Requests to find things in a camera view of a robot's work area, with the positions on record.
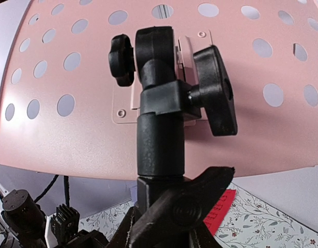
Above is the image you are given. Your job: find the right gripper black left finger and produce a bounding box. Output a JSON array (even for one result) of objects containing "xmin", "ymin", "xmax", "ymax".
[{"xmin": 112, "ymin": 178, "xmax": 165, "ymax": 248}]

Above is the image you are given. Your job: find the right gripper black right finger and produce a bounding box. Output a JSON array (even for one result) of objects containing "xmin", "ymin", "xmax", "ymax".
[{"xmin": 128, "ymin": 166, "xmax": 236, "ymax": 248}]

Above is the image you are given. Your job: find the pink music stand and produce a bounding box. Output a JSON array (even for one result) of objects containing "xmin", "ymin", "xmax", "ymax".
[{"xmin": 0, "ymin": 0, "xmax": 318, "ymax": 207}]

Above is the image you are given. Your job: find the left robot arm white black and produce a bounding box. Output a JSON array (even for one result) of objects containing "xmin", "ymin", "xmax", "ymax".
[{"xmin": 0, "ymin": 175, "xmax": 109, "ymax": 247}]

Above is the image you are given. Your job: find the red sheet music paper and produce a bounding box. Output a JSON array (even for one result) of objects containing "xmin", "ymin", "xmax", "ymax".
[{"xmin": 203, "ymin": 189, "xmax": 236, "ymax": 235}]

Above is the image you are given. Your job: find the floral patterned table mat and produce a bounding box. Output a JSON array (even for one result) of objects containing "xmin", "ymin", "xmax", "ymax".
[{"xmin": 79, "ymin": 183, "xmax": 318, "ymax": 247}]

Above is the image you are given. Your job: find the right aluminium frame post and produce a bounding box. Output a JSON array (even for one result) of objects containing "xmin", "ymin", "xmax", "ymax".
[{"xmin": 157, "ymin": 4, "xmax": 173, "ymax": 19}]

